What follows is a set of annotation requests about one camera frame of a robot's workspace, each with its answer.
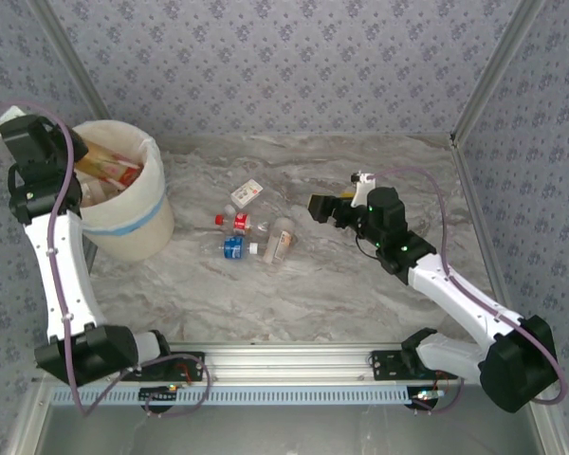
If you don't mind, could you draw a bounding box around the white bin with plastic liner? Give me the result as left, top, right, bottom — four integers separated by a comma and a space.
72, 118, 175, 263

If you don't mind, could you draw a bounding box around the clear bottle pale orange label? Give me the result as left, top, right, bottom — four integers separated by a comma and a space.
262, 216, 301, 265

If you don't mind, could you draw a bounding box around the white carton red print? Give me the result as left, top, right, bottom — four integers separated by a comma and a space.
230, 178, 266, 209

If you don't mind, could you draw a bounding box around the red label clear bottle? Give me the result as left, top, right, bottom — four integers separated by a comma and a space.
213, 211, 271, 237

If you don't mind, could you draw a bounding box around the blue label clear bottle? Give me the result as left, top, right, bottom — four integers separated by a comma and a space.
199, 235, 261, 261

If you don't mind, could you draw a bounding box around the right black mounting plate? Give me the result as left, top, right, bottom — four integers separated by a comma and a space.
370, 350, 459, 381

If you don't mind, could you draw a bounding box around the black mounting plate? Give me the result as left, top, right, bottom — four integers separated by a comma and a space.
122, 351, 206, 383
370, 350, 459, 381

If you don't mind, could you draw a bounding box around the black electronics board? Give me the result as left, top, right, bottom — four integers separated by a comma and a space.
409, 387, 446, 411
138, 384, 180, 414

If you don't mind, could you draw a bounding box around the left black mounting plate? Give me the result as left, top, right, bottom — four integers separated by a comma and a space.
122, 351, 206, 383

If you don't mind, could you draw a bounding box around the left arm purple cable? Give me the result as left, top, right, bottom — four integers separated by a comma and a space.
0, 100, 214, 419

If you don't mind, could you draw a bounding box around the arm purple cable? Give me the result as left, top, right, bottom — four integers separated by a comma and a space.
0, 100, 214, 419
367, 166, 569, 417

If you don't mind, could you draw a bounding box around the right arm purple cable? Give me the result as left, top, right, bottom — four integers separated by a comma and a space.
367, 166, 569, 417

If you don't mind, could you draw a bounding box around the aluminium frame post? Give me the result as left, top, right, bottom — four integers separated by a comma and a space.
450, 0, 547, 149
28, 0, 114, 123

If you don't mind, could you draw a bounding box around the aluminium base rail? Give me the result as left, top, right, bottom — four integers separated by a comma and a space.
35, 343, 550, 386

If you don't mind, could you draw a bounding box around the white slotted cable duct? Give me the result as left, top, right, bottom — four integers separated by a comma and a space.
51, 384, 409, 407

